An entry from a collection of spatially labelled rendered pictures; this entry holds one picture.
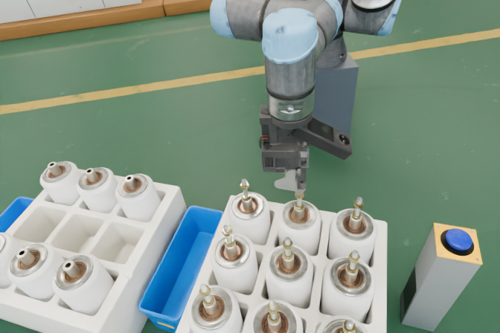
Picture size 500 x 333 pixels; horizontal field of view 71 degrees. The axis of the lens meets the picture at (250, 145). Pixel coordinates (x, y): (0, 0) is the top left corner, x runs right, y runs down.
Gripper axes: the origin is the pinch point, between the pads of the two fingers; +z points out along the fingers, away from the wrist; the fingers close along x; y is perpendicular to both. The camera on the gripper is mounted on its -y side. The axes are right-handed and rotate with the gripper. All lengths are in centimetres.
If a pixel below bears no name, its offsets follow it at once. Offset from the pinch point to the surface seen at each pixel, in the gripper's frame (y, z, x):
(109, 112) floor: 82, 34, -72
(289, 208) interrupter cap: 2.8, 9.0, -1.6
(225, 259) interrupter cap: 15.6, 9.2, 11.1
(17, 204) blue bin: 85, 24, -13
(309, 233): -1.6, 10.1, 4.1
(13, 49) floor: 171, 34, -139
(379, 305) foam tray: -14.6, 16.5, 16.1
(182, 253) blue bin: 32.2, 30.3, -2.1
